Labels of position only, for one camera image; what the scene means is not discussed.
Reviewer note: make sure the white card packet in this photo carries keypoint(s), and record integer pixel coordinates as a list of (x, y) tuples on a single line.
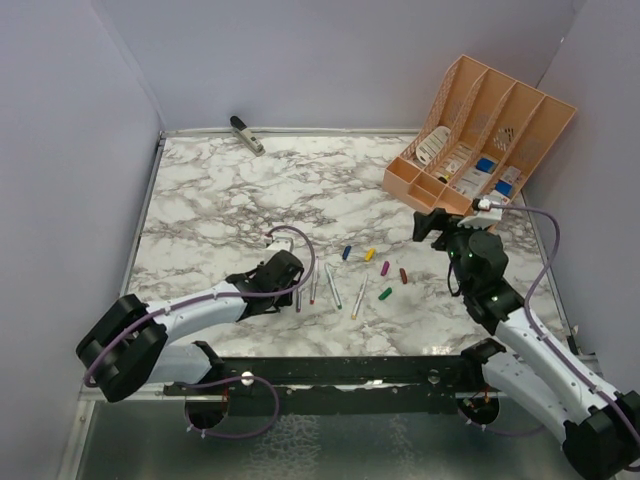
[(471, 182)]

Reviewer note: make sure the green pen cap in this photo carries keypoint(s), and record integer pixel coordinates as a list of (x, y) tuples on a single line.
[(385, 294)]

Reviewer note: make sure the grey black stapler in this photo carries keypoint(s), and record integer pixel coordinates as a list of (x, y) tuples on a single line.
[(246, 136)]

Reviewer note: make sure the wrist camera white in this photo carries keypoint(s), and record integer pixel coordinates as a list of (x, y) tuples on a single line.
[(487, 212), (279, 243)]

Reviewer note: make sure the blue marker pen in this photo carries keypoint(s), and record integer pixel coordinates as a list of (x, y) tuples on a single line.
[(298, 300)]

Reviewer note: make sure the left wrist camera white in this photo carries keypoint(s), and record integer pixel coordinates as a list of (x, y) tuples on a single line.
[(279, 243)]

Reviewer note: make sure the blue eraser box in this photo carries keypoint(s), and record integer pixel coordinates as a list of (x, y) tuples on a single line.
[(504, 188), (486, 164)]

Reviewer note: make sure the yellow marker pen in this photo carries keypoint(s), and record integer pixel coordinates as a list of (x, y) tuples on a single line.
[(359, 297)]

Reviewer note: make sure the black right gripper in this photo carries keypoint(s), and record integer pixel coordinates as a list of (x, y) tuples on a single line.
[(439, 218)]

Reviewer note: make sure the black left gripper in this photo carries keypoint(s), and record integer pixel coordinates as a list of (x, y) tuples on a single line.
[(284, 301)]

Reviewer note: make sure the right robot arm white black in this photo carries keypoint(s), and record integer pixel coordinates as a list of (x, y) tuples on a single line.
[(596, 425)]

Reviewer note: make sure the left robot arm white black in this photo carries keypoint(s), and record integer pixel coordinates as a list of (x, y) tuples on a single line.
[(136, 343)]

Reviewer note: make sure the yellow pen cap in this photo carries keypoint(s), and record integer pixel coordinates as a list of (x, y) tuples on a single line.
[(369, 255)]

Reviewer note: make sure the red marker pen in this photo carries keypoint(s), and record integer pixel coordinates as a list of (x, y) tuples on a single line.
[(314, 282)]

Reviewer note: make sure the peach desk file organizer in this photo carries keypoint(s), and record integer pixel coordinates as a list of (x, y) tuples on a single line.
[(489, 114)]

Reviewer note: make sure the black mounting rail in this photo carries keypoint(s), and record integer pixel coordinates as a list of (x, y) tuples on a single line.
[(362, 385)]

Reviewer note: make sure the white red box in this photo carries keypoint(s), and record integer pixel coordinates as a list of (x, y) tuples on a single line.
[(510, 175)]

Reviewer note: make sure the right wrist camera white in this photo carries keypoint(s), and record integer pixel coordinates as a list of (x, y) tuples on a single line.
[(487, 212)]

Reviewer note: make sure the white oval tag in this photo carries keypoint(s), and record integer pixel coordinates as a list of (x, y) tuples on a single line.
[(432, 144)]

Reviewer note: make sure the green marker pen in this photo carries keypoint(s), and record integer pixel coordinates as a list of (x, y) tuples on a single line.
[(333, 287)]

